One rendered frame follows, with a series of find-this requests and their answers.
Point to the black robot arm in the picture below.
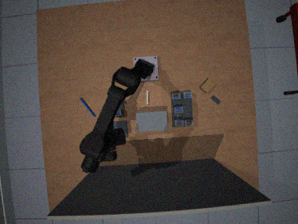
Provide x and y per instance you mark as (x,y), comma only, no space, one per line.
(95,144)

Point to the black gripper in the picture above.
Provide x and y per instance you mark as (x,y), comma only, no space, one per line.
(111,155)

